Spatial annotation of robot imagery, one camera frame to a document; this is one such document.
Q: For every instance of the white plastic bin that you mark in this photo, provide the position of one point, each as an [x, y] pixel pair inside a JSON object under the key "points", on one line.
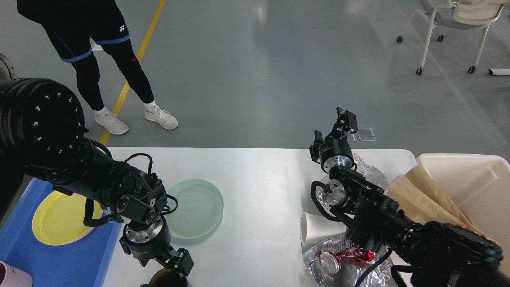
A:
{"points": [[480, 186]]}

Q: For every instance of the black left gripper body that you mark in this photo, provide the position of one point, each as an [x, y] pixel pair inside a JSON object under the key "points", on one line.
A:
{"points": [[152, 243]]}

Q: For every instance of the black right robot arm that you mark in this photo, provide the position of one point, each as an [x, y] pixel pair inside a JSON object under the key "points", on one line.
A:
{"points": [[436, 254]]}

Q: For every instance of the crushed red soda can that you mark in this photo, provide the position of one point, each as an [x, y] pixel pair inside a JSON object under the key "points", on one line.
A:
{"points": [[332, 262]]}

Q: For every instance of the flat crumpled foil sheet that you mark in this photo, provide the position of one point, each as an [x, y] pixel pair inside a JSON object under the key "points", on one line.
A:
{"points": [[349, 273]]}

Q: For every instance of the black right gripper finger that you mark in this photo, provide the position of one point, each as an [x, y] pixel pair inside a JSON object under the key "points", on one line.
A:
{"points": [[318, 138], [346, 124]]}

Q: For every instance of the pale green plate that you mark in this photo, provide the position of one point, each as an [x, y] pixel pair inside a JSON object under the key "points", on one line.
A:
{"points": [[199, 210]]}

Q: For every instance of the crumpled aluminium foil ball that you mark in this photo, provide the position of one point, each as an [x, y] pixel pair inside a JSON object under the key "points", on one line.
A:
{"points": [[370, 172]]}

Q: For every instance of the person in black clothes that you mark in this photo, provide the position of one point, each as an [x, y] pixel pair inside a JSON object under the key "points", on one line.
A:
{"points": [[71, 25]]}

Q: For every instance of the yellow plate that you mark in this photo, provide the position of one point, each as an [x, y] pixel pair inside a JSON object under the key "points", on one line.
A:
{"points": [[58, 219]]}

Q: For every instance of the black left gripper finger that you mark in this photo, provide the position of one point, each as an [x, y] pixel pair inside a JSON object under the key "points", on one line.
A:
{"points": [[180, 261]]}

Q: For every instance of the brown paper bag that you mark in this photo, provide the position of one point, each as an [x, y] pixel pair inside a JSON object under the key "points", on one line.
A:
{"points": [[423, 201]]}

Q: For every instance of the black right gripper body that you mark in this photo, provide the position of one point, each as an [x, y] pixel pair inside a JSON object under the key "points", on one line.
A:
{"points": [[332, 153]]}

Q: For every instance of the pink mug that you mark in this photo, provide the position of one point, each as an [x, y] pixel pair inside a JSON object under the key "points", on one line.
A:
{"points": [[13, 277]]}

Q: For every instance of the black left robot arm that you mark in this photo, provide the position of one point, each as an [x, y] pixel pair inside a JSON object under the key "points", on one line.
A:
{"points": [[42, 135]]}

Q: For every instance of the teal mug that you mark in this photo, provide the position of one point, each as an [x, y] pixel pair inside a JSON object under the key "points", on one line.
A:
{"points": [[167, 278]]}

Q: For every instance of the white wheeled chair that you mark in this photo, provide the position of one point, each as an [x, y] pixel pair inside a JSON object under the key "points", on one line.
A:
{"points": [[456, 15]]}

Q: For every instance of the blue plastic tray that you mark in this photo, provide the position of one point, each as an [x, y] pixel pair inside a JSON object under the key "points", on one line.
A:
{"points": [[80, 264]]}

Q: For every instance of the white paper cup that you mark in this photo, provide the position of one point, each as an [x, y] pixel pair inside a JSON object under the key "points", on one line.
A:
{"points": [[315, 228]]}

